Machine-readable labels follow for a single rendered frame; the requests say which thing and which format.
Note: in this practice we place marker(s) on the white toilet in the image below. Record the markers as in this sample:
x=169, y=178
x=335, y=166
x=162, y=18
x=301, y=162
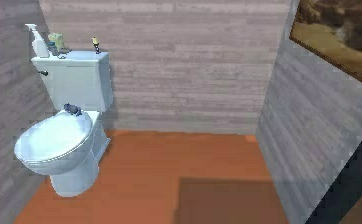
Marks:
x=69, y=140

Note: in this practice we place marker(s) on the small grey blue bottle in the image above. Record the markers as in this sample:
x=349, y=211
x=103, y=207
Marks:
x=53, y=48

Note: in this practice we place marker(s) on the pale green box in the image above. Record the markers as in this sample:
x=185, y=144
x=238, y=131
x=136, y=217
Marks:
x=57, y=40

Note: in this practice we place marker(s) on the white spray bottle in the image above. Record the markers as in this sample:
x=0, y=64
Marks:
x=39, y=42

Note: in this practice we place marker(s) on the brown framed wall picture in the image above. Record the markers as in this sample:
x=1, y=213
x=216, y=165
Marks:
x=335, y=36

